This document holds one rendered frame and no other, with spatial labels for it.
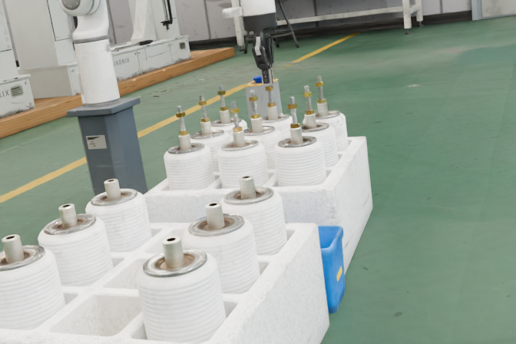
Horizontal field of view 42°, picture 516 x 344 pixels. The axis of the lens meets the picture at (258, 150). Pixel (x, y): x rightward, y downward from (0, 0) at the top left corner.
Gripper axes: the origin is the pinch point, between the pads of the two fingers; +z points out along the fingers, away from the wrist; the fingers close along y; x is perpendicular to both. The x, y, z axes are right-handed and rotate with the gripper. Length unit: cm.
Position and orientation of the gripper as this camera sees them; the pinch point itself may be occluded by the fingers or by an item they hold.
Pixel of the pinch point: (267, 77)
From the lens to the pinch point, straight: 151.6
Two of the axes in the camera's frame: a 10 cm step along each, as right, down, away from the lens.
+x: -9.7, 0.7, 2.5
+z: 1.3, 9.6, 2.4
